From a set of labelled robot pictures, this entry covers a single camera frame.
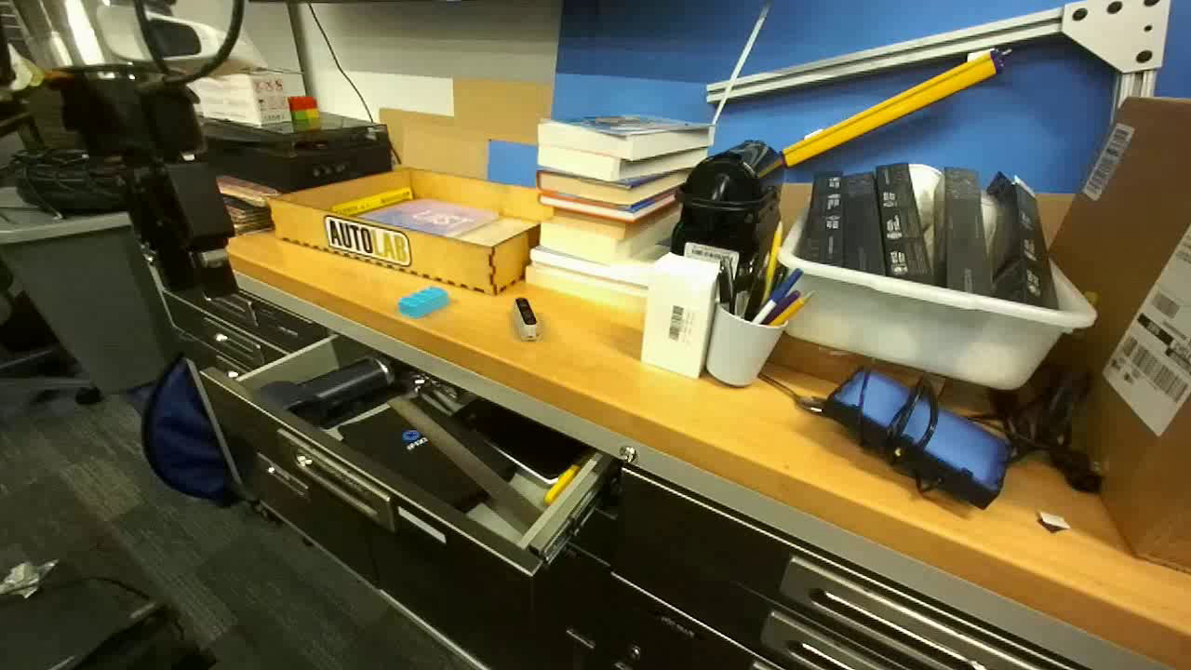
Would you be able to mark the aluminium rail bracket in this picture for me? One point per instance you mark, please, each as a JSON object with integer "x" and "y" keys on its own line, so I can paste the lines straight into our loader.
{"x": 1127, "y": 34}

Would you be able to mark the white plastic bin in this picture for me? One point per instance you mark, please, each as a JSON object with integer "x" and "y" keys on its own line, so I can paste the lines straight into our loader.
{"x": 933, "y": 330}

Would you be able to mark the metal ruler in drawer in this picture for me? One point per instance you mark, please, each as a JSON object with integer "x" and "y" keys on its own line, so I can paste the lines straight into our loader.
{"x": 469, "y": 462}

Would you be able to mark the stack of books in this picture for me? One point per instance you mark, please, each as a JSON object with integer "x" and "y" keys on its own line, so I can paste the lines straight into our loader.
{"x": 613, "y": 193}

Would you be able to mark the small grey clip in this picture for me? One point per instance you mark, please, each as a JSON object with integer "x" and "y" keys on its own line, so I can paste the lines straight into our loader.
{"x": 525, "y": 322}

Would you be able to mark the wooden tray with label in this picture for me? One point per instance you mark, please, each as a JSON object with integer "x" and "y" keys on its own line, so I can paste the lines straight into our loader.
{"x": 462, "y": 231}

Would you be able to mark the black round device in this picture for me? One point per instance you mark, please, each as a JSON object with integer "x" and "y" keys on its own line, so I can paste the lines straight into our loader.
{"x": 731, "y": 199}

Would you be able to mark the yellow bar tool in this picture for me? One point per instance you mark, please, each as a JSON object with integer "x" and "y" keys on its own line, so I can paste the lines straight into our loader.
{"x": 933, "y": 93}

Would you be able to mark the black packages in bin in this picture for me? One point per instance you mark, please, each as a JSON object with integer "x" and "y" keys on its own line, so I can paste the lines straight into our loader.
{"x": 933, "y": 224}

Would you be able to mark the blue bag on floor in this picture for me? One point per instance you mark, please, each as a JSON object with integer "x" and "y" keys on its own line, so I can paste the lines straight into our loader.
{"x": 180, "y": 437}

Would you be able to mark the large cardboard box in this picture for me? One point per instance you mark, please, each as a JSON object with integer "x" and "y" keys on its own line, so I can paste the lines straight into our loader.
{"x": 1127, "y": 243}

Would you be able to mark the white pen cup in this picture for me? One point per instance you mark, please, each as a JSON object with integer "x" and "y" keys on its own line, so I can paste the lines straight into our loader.
{"x": 740, "y": 348}

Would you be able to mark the blue toy brick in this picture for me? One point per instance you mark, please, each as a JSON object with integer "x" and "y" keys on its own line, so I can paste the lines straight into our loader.
{"x": 425, "y": 305}

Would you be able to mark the white rectangular box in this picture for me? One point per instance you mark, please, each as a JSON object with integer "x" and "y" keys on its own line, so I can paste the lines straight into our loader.
{"x": 680, "y": 313}

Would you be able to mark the grey metal drawer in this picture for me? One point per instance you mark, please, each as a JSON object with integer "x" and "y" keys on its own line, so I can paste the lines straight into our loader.
{"x": 313, "y": 437}

